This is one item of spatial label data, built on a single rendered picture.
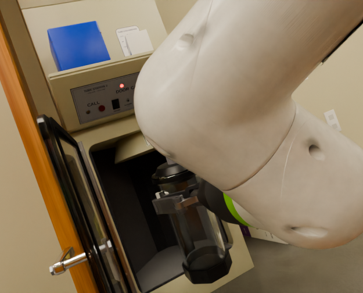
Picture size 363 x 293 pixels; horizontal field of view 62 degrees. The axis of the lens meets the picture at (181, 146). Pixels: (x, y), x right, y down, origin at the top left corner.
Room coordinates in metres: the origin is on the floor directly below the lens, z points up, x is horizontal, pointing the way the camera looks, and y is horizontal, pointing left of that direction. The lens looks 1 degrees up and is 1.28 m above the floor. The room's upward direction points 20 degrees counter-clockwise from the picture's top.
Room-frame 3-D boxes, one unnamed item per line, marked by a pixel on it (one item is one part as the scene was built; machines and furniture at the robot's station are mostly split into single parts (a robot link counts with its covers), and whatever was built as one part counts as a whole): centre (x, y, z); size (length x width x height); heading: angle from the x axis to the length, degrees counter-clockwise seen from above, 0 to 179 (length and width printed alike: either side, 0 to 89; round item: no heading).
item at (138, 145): (0.82, 0.10, 1.34); 0.18 x 0.18 x 0.05
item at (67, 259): (0.43, 0.19, 1.20); 0.10 x 0.05 x 0.03; 13
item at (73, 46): (0.64, 0.14, 1.55); 0.10 x 0.10 x 0.09; 21
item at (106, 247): (0.40, 0.14, 1.18); 0.02 x 0.02 x 0.06; 13
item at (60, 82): (0.67, 0.06, 1.46); 0.32 x 0.11 x 0.10; 111
